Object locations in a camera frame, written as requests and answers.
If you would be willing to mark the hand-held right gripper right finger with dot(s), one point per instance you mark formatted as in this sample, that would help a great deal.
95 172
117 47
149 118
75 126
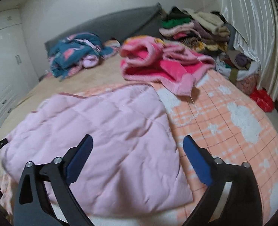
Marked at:
196 160

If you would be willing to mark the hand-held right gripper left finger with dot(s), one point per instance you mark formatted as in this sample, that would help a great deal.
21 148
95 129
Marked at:
81 155

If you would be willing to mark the pink quilted pants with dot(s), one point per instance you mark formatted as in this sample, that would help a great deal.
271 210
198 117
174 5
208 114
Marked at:
106 134

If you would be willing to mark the floral bag of clothes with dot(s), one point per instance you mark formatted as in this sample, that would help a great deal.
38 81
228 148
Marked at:
247 80

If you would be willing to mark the pile of folded clothes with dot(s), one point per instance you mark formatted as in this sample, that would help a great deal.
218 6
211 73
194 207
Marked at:
188 28

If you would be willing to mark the peach plaid cloud blanket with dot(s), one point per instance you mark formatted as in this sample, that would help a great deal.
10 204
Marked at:
223 134

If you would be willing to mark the beige plush bed cover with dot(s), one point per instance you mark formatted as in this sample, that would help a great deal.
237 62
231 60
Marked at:
58 84

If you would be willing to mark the white wardrobe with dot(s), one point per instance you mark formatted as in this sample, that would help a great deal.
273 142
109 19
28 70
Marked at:
4 63

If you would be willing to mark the red plastic bag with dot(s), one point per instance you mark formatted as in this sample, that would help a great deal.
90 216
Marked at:
262 100

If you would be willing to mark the pink fleece garment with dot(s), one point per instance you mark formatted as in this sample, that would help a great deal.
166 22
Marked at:
167 70

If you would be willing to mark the blue printed quilt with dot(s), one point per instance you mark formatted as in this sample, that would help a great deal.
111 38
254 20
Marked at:
68 51

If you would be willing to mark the grey headboard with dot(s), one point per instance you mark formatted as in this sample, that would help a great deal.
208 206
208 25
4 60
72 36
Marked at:
120 21

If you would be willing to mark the white satin curtain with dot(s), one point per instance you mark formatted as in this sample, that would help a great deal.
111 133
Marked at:
252 16

